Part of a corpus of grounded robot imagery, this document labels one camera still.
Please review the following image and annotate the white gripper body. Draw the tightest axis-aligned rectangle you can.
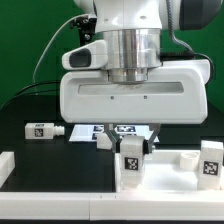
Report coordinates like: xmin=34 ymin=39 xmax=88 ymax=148
xmin=60 ymin=40 xmax=210 ymax=124

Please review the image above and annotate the white front fence bar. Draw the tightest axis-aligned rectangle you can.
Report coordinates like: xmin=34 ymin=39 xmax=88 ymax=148
xmin=0 ymin=191 xmax=224 ymax=221

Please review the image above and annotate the black cable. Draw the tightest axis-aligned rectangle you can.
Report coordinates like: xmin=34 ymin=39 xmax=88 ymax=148
xmin=0 ymin=87 xmax=63 ymax=111
xmin=13 ymin=79 xmax=63 ymax=98

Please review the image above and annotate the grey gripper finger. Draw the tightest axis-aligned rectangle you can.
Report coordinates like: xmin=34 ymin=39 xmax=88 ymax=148
xmin=143 ymin=123 xmax=161 ymax=154
xmin=104 ymin=124 xmax=121 ymax=153

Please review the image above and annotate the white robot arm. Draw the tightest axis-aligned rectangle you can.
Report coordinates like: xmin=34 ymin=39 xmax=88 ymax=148
xmin=60 ymin=0 xmax=223 ymax=151

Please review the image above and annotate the black camera stand pole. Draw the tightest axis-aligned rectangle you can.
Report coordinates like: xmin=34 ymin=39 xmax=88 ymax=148
xmin=79 ymin=29 xmax=91 ymax=46

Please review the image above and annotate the black camera on stand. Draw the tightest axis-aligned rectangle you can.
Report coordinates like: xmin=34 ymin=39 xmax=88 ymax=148
xmin=69 ymin=14 xmax=97 ymax=33

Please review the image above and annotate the grey camera cable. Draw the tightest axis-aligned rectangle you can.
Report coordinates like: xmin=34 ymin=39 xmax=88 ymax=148
xmin=32 ymin=13 xmax=88 ymax=84

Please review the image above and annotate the black cable lower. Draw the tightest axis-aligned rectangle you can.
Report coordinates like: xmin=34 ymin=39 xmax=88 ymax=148
xmin=0 ymin=87 xmax=63 ymax=111

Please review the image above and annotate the white base tag plate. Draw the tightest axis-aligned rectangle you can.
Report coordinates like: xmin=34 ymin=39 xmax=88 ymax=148
xmin=69 ymin=125 xmax=152 ymax=142

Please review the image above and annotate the grey robot hose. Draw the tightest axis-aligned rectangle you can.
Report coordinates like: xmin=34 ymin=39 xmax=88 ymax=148
xmin=164 ymin=0 xmax=196 ymax=54

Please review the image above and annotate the black cable upper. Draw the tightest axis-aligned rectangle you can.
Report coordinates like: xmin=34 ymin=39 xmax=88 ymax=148
xmin=13 ymin=79 xmax=63 ymax=98

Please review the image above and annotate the white side fence block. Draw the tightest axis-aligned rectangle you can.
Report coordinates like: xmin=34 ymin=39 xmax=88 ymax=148
xmin=0 ymin=152 xmax=15 ymax=188

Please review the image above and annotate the white square table top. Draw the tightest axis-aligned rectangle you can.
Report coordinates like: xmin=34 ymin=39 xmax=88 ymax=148
xmin=115 ymin=150 xmax=224 ymax=192

